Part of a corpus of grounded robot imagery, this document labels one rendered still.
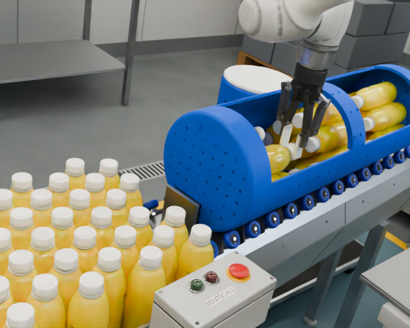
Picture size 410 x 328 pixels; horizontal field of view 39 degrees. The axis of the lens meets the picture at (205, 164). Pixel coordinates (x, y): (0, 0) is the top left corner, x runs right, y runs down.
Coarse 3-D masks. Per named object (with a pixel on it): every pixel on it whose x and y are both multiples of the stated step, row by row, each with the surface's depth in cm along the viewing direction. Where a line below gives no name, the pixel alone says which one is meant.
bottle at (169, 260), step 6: (156, 246) 107; (162, 246) 106; (168, 246) 106; (174, 246) 109; (162, 252) 106; (168, 252) 107; (174, 252) 108; (162, 258) 106; (168, 258) 106; (174, 258) 108; (162, 264) 106; (168, 264) 107; (174, 264) 108; (168, 270) 107; (174, 270) 109; (168, 276) 108; (174, 276) 110; (168, 282) 109
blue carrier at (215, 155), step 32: (384, 64) 184; (256, 96) 143; (192, 128) 130; (224, 128) 123; (352, 128) 148; (192, 160) 132; (224, 160) 125; (256, 160) 122; (352, 160) 151; (192, 192) 135; (224, 192) 127; (256, 192) 122; (288, 192) 133; (224, 224) 130
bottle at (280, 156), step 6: (270, 144) 139; (276, 144) 139; (270, 150) 135; (276, 150) 136; (282, 150) 137; (288, 150) 141; (270, 156) 134; (276, 156) 135; (282, 156) 136; (288, 156) 138; (270, 162) 133; (276, 162) 134; (282, 162) 136; (288, 162) 139; (276, 168) 135; (282, 168) 137
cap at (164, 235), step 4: (156, 228) 107; (160, 228) 107; (164, 228) 107; (168, 228) 107; (156, 232) 106; (160, 232) 106; (164, 232) 106; (168, 232) 106; (172, 232) 107; (156, 236) 105; (160, 236) 105; (164, 236) 105; (168, 236) 105; (172, 236) 106; (156, 240) 106; (160, 240) 105; (164, 240) 105; (168, 240) 106; (172, 240) 107; (164, 244) 106
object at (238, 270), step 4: (232, 264) 100; (236, 264) 100; (240, 264) 100; (232, 268) 99; (236, 268) 99; (240, 268) 99; (244, 268) 99; (248, 268) 100; (232, 272) 98; (236, 272) 98; (240, 272) 98; (244, 272) 98; (248, 272) 99; (236, 276) 98; (240, 276) 98; (244, 276) 98
